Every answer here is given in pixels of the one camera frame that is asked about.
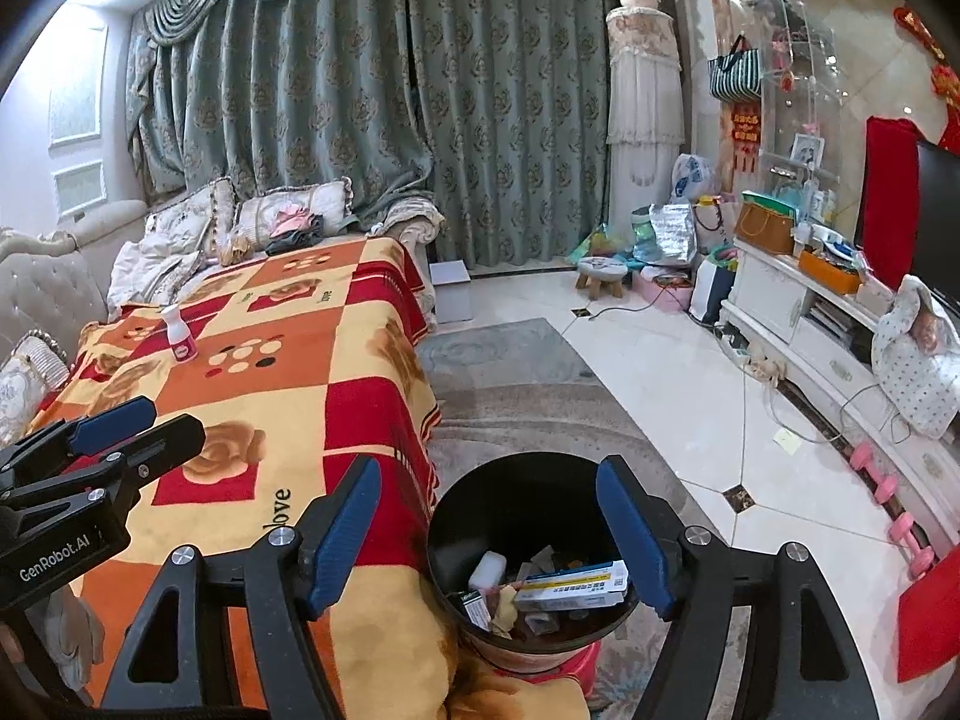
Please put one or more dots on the printed rose blanket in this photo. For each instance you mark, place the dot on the printed rose blanket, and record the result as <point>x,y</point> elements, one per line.
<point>300,360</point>

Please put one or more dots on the striped embroidered bolster pillow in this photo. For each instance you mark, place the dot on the striped embroidered bolster pillow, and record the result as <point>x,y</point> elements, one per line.
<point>30,382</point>

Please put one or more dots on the yellow sticky note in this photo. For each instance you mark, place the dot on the yellow sticky note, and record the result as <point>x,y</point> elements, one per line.
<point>786,440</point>

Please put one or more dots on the brown ruffled cloth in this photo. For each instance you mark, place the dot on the brown ruffled cloth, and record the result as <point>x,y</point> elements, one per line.
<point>236,249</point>

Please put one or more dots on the green patterned curtain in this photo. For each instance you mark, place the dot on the green patterned curtain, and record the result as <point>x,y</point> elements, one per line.
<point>337,90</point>

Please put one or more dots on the person's left hand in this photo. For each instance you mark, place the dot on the person's left hand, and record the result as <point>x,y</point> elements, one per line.
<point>75,637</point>

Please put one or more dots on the pink plastic basin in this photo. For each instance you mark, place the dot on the pink plastic basin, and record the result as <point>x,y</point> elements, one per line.
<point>666,289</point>

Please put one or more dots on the grey patterned rug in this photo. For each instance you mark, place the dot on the grey patterned rug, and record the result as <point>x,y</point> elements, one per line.
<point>510,405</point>

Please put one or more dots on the embroidered fringed cushion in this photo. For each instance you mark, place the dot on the embroidered fringed cushion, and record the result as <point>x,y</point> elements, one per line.
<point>187,217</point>
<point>262,214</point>

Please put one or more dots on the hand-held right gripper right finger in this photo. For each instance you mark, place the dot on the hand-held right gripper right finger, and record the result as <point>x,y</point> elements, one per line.
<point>637,540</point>

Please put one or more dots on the lace-covered standing air conditioner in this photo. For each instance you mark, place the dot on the lace-covered standing air conditioner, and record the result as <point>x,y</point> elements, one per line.
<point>645,127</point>

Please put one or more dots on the dark green box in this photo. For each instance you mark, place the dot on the dark green box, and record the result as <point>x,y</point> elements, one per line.
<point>471,606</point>

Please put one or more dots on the grey tufted sofa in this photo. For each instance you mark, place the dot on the grey tufted sofa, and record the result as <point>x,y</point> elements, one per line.
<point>45,292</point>

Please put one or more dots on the white storage box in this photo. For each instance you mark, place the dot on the white storage box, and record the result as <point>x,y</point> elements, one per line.
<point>452,292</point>

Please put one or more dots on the white sponge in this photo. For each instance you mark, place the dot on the white sponge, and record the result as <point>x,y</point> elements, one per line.
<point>489,570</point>

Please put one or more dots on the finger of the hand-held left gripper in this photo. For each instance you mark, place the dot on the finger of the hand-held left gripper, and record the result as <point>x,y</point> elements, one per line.
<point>161,446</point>
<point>112,416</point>

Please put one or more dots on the white blue medicine box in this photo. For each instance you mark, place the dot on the white blue medicine box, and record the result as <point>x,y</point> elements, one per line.
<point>570,586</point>

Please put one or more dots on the brown handbag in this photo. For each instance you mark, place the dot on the brown handbag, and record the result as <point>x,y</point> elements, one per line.
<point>765,229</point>

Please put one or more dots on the red bag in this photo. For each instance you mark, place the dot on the red bag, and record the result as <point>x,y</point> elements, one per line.
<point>930,615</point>

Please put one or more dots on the white tv cabinet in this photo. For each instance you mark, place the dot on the white tv cabinet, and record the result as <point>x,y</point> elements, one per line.
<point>825,330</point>

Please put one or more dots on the white power strip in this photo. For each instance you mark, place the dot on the white power strip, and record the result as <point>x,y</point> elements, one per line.
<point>739,349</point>

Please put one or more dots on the photo frame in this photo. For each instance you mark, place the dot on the photo frame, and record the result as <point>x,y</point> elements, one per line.
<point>807,151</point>

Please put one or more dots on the pink dumbbell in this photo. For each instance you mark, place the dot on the pink dumbbell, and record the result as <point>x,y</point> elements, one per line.
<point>870,469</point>
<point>911,544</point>

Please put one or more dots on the small wooden stool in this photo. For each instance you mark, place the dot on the small wooden stool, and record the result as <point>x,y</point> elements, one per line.
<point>602,266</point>

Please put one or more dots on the red hanging decoration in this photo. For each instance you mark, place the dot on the red hanging decoration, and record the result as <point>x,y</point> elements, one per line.
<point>745,127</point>

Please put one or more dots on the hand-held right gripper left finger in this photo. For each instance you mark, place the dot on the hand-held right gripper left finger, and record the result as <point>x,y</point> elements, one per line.
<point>341,540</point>

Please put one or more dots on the red knot wall decoration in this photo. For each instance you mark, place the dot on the red knot wall decoration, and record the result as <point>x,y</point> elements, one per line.
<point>941,82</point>

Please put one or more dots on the red cloth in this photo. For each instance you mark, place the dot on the red cloth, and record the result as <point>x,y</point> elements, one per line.
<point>889,195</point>

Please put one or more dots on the striped tote bag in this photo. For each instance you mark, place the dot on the striped tote bag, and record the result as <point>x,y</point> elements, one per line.
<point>736,75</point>

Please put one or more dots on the white bottle pink label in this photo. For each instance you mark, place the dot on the white bottle pink label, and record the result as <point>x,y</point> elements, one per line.
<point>180,337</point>

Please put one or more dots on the white folded quilt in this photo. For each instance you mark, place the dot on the white folded quilt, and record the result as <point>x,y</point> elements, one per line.
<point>150,270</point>

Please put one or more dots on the black trash bin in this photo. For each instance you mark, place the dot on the black trash bin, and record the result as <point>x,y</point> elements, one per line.
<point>525,517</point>

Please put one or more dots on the white plastic bag blue print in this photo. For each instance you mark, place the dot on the white plastic bag blue print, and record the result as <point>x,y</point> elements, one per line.
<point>691,178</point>

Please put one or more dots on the red plastic stool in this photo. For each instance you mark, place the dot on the red plastic stool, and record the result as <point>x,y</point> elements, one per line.
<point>562,671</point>

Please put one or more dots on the pink grey clothes pile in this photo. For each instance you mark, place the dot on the pink grey clothes pile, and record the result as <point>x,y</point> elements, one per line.
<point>292,229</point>

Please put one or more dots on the black television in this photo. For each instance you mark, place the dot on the black television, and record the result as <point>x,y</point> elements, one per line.
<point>941,225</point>

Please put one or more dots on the glass display shelf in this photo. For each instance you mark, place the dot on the glass display shelf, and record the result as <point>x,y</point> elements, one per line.
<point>814,52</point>

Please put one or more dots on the white dotted cloth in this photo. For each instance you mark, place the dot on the white dotted cloth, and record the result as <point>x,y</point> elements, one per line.
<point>915,375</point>

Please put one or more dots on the orange box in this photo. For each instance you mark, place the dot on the orange box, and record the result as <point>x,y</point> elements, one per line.
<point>829,271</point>

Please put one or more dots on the silver foil bag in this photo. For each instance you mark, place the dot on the silver foil bag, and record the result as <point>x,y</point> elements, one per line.
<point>673,234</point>

